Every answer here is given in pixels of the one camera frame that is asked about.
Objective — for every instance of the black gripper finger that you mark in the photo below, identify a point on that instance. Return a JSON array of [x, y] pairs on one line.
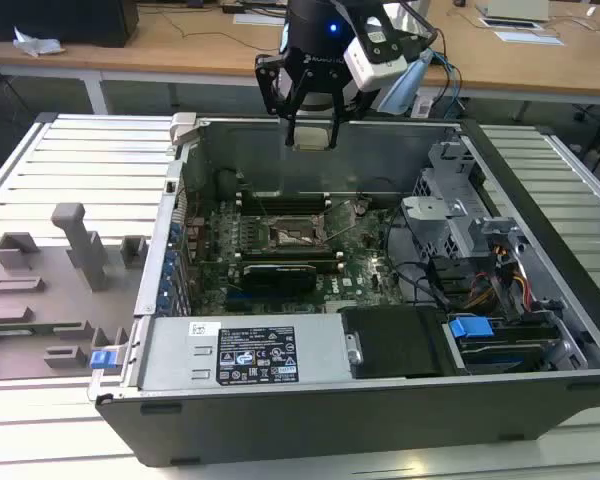
[[267, 75], [335, 130]]

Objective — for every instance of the silver CPU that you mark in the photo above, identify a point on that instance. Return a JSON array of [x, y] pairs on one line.
[[311, 137]]

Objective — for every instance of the black RAM slot row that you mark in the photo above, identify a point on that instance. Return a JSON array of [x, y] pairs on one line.
[[290, 257], [280, 204]]

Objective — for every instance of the CPU socket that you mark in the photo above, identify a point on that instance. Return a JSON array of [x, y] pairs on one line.
[[292, 236]]

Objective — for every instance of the white paper sheet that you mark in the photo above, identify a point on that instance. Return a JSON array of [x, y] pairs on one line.
[[257, 19]]

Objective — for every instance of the wooden desk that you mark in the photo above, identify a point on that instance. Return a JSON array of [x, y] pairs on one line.
[[205, 50]]

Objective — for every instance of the black coin battery holder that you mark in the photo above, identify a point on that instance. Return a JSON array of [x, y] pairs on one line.
[[361, 206]]

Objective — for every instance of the white power adapter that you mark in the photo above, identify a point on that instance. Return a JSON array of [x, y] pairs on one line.
[[422, 106]]

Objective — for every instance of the grey case latch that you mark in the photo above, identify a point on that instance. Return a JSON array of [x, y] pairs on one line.
[[184, 127]]

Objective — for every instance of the silver metal drive cage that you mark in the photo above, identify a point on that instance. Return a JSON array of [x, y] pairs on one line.
[[425, 207]]

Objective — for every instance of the green motherboard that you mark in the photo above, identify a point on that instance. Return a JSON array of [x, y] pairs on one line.
[[360, 280]]

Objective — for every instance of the black graphics card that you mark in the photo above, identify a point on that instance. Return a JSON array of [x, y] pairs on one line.
[[280, 280]]

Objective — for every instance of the flat tray with dark window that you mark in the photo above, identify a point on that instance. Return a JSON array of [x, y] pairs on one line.
[[510, 23]]

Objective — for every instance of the beige device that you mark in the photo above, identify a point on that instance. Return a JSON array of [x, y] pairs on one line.
[[515, 9]]

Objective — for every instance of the white paper with blue rim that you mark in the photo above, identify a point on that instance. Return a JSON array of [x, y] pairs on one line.
[[530, 38]]

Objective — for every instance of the black plastic shroud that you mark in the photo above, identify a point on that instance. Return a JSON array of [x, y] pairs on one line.
[[395, 340]]

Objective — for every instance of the black computer box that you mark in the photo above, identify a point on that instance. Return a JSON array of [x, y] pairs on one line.
[[55, 20]]

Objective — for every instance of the white crumpled paper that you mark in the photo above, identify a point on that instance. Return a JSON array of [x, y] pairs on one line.
[[37, 44]]

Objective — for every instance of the hard disk in blue carrier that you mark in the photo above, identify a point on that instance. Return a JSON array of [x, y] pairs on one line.
[[470, 327]]

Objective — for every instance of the silver power supply unit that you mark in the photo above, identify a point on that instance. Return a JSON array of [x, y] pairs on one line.
[[180, 360]]

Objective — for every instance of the black open PC case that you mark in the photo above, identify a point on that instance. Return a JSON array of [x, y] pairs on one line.
[[280, 430]]

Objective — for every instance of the grey parts rack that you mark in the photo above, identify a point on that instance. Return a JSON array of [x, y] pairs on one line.
[[55, 300]]

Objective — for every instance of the blue case latch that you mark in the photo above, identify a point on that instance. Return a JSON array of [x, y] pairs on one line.
[[102, 359]]

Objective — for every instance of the green RAM stick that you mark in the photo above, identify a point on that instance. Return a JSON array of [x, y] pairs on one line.
[[40, 329]]

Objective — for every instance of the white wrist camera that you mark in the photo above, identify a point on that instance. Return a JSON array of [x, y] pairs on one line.
[[375, 67]]

